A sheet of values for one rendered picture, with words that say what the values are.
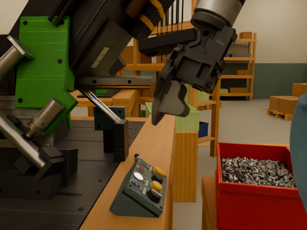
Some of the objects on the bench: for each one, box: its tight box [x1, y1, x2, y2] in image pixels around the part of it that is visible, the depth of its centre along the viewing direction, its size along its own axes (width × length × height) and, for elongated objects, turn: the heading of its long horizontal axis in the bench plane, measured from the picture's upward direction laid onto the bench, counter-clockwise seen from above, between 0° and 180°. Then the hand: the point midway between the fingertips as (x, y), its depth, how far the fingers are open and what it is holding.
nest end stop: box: [33, 157, 66, 182], centre depth 56 cm, size 4×7×6 cm, turn 174°
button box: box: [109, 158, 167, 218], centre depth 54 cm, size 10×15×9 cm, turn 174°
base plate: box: [0, 120, 145, 230], centre depth 76 cm, size 42×110×2 cm, turn 174°
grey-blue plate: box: [94, 106, 125, 152], centre depth 82 cm, size 10×2×14 cm, turn 84°
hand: (153, 117), depth 51 cm, fingers closed
